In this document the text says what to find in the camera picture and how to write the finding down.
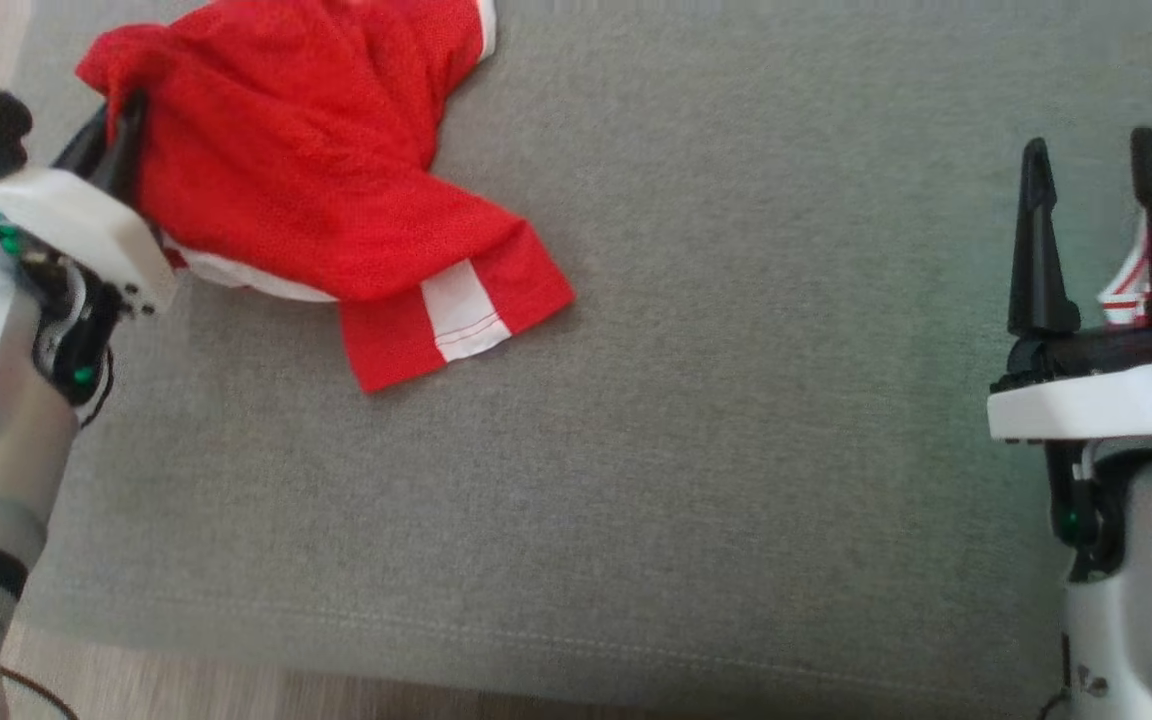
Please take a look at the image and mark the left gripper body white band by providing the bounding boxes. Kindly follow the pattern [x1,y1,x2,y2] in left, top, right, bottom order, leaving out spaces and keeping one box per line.
[0,165,180,317]

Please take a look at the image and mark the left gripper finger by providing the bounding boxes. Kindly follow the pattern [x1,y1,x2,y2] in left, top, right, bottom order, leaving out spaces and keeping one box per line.
[90,93,149,208]
[50,105,111,183]

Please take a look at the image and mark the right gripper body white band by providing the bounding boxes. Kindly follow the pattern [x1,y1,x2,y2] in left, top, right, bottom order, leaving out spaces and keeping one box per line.
[985,318,1152,444]

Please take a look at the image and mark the red mesh shorts white stripes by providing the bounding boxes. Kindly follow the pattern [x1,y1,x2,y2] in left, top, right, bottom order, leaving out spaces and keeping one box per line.
[73,0,578,395]

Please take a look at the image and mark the large grey sofa cushion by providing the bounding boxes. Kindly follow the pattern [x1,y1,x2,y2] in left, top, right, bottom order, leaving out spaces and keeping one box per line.
[8,0,1152,717]

